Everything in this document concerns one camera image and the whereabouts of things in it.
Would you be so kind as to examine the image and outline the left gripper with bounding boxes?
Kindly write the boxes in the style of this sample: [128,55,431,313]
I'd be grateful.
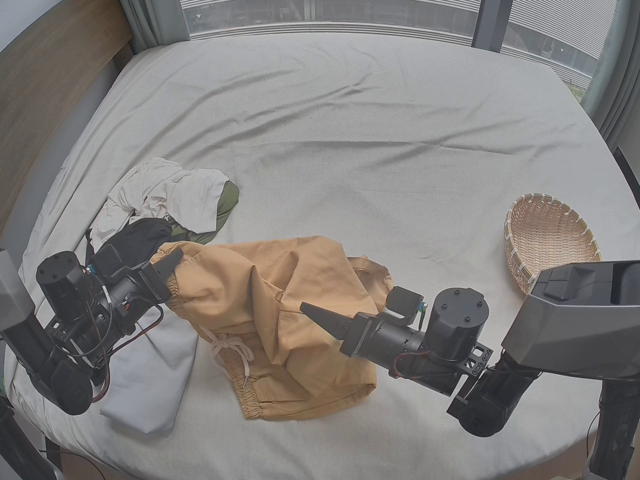
[105,248,184,327]

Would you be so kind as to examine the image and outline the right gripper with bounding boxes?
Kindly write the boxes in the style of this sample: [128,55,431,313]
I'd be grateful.
[339,312,433,370]

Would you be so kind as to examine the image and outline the tan shorts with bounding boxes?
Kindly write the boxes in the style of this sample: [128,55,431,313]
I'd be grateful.
[159,235,394,422]

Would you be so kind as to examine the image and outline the black garment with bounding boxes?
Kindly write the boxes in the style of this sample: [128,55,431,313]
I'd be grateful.
[84,218,174,271]

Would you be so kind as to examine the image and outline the white garment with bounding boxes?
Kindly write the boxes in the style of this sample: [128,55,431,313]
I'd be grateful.
[91,157,231,249]

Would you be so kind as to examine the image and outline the green garment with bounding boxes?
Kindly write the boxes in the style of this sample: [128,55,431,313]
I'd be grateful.
[165,179,241,245]

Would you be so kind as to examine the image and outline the pale blue garment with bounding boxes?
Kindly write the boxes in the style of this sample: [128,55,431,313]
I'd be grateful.
[99,300,199,437]

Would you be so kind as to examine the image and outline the round woven basket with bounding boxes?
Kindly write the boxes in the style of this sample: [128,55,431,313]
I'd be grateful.
[503,193,604,300]

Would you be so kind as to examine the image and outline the bed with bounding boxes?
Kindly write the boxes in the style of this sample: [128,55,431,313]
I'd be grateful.
[0,0,640,480]

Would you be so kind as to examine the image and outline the grey-green curtain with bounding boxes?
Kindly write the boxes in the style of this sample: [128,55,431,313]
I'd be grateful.
[107,0,193,53]
[580,0,640,155]

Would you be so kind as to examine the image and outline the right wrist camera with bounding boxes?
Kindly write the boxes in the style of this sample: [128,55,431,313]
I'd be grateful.
[384,286,427,327]

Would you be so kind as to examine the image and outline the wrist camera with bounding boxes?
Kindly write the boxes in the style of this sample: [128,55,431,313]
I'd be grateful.
[91,244,127,275]
[384,286,427,327]

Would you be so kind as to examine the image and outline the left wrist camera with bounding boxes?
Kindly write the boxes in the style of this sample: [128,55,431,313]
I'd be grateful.
[91,244,127,275]

